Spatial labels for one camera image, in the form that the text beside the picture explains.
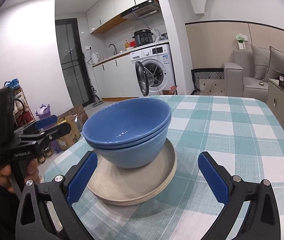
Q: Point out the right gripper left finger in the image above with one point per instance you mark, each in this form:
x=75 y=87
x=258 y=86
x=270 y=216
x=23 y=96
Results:
x=46 y=210

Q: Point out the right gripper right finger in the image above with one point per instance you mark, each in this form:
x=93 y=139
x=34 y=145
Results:
x=261 y=220

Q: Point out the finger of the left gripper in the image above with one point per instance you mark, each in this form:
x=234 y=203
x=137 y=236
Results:
x=39 y=137
x=32 y=127

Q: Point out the beige plate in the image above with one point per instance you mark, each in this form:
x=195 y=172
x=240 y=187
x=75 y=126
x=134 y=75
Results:
x=137 y=182
x=142 y=199

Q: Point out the white kitchen cabinet counter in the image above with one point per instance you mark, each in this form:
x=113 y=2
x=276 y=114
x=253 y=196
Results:
x=117 y=78

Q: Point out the left hand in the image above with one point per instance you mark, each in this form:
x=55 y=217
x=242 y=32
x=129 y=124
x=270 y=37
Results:
x=31 y=171

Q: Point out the purple bag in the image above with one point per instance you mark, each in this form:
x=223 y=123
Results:
x=43 y=111

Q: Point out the cardboard box on floor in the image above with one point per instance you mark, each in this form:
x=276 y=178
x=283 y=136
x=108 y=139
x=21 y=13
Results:
x=69 y=139

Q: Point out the shoe rack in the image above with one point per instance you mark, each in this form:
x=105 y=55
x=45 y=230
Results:
x=22 y=113

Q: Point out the white electric kettle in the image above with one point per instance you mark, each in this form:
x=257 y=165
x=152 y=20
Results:
x=95 y=58

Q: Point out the teal checked tablecloth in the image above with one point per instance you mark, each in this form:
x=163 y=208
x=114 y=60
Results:
x=241 y=134

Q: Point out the black glass door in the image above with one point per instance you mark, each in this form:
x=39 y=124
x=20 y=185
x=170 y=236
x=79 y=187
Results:
x=72 y=61

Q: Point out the white washing machine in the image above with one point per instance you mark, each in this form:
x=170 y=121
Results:
x=154 y=69

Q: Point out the white upper cabinets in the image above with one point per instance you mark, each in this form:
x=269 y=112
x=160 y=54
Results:
x=106 y=14

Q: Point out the black rice cooker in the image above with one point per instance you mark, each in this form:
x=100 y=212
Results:
x=143 y=37

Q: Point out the grey sofa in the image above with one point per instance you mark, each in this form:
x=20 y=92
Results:
x=249 y=73

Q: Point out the range hood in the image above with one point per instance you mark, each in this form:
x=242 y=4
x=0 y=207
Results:
x=141 y=10

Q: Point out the black patterned chair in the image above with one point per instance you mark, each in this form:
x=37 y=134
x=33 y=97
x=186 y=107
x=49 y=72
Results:
x=208 y=81

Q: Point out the grey cushion left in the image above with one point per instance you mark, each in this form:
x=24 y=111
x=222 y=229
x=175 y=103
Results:
x=261 y=58

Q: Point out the grey cushion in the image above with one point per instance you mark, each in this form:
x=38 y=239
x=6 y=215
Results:
x=261 y=58
x=276 y=65

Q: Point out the grey cushion right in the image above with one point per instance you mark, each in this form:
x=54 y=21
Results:
x=276 y=65

